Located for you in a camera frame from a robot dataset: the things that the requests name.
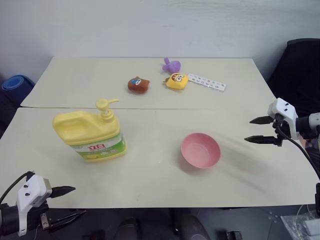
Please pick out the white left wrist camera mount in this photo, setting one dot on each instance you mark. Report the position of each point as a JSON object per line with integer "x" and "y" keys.
{"x": 31, "y": 192}

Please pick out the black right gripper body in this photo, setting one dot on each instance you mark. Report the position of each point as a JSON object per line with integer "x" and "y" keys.
{"x": 278, "y": 122}

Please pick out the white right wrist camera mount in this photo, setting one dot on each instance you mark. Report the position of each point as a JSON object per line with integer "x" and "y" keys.
{"x": 287, "y": 112}

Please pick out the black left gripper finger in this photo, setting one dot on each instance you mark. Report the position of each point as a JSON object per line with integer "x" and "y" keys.
{"x": 65, "y": 220}
{"x": 62, "y": 191}

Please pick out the blue rolled foam mat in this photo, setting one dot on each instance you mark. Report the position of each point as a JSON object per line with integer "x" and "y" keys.
{"x": 15, "y": 82}

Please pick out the brown plush toy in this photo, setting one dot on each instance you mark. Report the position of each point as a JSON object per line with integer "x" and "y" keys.
{"x": 138, "y": 86}

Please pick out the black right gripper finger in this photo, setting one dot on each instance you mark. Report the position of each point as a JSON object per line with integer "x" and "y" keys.
{"x": 262, "y": 120}
{"x": 262, "y": 139}

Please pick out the clear plastic container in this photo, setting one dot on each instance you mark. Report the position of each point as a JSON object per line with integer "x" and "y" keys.
{"x": 300, "y": 225}

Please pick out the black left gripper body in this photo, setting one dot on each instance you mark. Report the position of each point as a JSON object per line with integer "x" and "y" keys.
{"x": 35, "y": 217}

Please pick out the black office chair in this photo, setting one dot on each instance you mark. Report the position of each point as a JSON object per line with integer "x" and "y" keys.
{"x": 295, "y": 75}

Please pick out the yellow detergent jug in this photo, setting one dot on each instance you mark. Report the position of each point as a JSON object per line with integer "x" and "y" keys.
{"x": 100, "y": 130}

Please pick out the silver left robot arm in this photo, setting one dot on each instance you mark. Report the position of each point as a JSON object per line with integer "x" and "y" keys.
{"x": 8, "y": 220}

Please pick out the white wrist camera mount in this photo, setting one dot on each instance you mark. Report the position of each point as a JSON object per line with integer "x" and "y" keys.
{"x": 287, "y": 112}
{"x": 31, "y": 192}

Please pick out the purple plush toy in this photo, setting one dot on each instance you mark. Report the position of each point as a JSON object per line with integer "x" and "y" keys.
{"x": 172, "y": 66}

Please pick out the pink plastic bowl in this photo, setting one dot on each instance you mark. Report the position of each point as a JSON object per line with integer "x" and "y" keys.
{"x": 200, "y": 150}

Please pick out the yellow plush toy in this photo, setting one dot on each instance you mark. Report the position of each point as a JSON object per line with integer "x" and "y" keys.
{"x": 176, "y": 82}

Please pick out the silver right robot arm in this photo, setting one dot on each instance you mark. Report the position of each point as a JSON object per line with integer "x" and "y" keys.
{"x": 306, "y": 126}

